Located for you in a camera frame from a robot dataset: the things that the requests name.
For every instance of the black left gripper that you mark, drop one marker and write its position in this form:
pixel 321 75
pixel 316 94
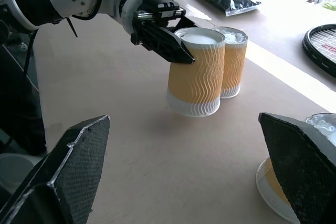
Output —
pixel 157 6

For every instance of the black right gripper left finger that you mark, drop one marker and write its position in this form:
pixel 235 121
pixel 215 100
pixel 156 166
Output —
pixel 73 171

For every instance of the black racket head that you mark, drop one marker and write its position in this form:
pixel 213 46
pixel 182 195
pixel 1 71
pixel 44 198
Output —
pixel 315 48

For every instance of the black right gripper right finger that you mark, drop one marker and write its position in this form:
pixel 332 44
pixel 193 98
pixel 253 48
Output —
pixel 304 171

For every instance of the orange rippled paper cup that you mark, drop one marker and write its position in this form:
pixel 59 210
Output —
pixel 202 77
pixel 267 182
pixel 235 64

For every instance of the white round container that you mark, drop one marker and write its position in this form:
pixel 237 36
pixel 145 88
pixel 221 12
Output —
pixel 13 171

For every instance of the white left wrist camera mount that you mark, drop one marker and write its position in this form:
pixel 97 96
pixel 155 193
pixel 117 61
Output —
pixel 128 11

